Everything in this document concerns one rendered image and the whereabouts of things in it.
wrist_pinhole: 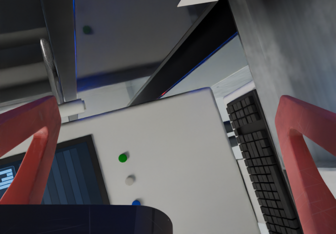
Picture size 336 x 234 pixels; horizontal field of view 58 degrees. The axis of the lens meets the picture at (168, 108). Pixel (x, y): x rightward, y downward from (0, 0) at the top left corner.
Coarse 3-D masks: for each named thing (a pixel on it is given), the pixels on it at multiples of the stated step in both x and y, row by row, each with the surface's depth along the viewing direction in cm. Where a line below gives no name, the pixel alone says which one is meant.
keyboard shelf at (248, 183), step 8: (240, 88) 75; (248, 88) 72; (224, 96) 84; (232, 96) 79; (224, 104) 84; (232, 128) 83; (240, 160) 85; (240, 168) 86; (248, 176) 83; (248, 184) 84; (248, 192) 85; (256, 200) 82; (256, 208) 83; (256, 216) 84
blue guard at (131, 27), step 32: (96, 0) 32; (128, 0) 34; (160, 0) 36; (96, 32) 40; (128, 32) 43; (160, 32) 47; (96, 64) 54; (128, 64) 60; (96, 96) 81; (128, 96) 96
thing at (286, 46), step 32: (256, 0) 50; (288, 0) 43; (320, 0) 39; (256, 32) 52; (288, 32) 45; (320, 32) 40; (256, 64) 51; (288, 64) 47; (320, 64) 41; (320, 96) 42; (320, 160) 45
